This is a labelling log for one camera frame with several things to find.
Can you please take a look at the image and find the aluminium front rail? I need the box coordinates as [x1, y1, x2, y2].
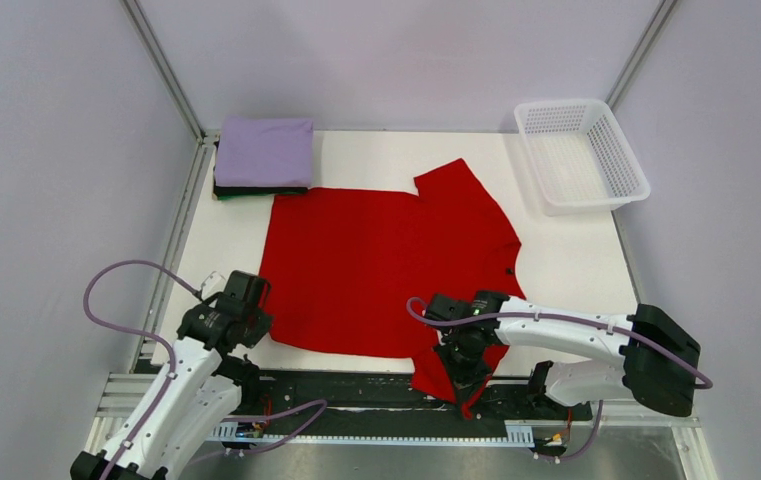
[88, 373, 701, 427]

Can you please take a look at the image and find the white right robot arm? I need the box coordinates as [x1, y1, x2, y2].
[406, 291, 714, 418]

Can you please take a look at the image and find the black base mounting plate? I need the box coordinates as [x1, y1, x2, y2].
[232, 370, 593, 437]

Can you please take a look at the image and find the left aluminium frame post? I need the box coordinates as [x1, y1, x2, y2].
[120, 0, 205, 143]

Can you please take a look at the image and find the aluminium frame post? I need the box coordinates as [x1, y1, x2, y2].
[605, 0, 680, 111]
[120, 0, 205, 143]

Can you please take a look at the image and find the white slotted cable duct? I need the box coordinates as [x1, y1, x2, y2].
[205, 421, 535, 448]

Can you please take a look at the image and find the lavender folded t shirt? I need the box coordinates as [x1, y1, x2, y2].
[214, 115, 314, 190]

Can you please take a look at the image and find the right aluminium frame post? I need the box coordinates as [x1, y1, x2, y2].
[605, 0, 680, 111]

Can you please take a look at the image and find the black folded t shirt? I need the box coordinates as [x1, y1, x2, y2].
[213, 185, 309, 199]

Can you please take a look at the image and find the white plastic basket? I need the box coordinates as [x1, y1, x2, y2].
[514, 99, 651, 216]

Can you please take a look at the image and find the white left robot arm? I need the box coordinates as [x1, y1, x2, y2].
[70, 271, 273, 479]

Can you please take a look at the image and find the red t shirt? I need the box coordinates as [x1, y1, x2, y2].
[260, 159, 522, 402]

